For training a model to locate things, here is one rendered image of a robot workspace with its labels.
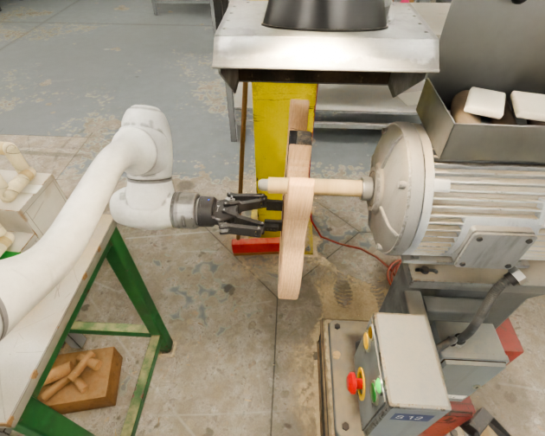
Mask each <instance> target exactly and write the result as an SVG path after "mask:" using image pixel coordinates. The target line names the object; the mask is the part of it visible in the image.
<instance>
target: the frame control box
mask: <svg viewBox="0 0 545 436"><path fill-rule="evenodd" d="M371 324H373V325H374V329H375V338H374V341H370V339H369V334H368V329H369V326H370V325H371ZM365 332H367V334H368V339H369V346H368V349H365V348H364V343H363V336H364V334H363V336H362V340H361V342H360V343H359V346H358V348H357V350H356V353H355V355H354V362H355V370H356V378H362V389H357V393H358V400H359V408H360V416H361V424H362V431H363V433H364V435H365V436H418V435H419V434H421V433H422V432H424V431H425V430H426V429H427V428H428V427H430V426H431V425H432V424H434V423H435V422H436V421H438V420H439V419H441V418H442V417H443V416H445V415H446V414H448V413H449V412H450V411H451V410H452V407H451V403H450V400H449V397H448V393H447V391H446V385H445V382H444V378H443V375H442V372H441V369H440V366H439V360H438V357H437V354H436V350H435V348H434V344H433V339H432V335H431V332H430V329H429V326H428V322H427V319H426V316H425V315H420V314H402V313H385V312H375V313H373V316H372V317H371V318H370V320H369V323H368V326H367V328H366V330H365ZM365 332H364V333H365ZM457 341H458V339H457V338H456V337H455V336H451V335H450V336H449V337H447V338H445V340H443V341H441V342H440V343H437V344H435V345H436V348H437V351H438V353H439V352H440V351H441V350H443V349H446V348H448V347H452V348H454V347H456V344H457ZM379 375H380V376H381V378H382V382H383V394H382V396H380V395H378V392H377V390H376V387H375V392H376V399H375V402H373V401H372V399H371V395H370V386H371V383H372V382H373V383H374V384H375V382H376V379H377V376H379Z"/></svg>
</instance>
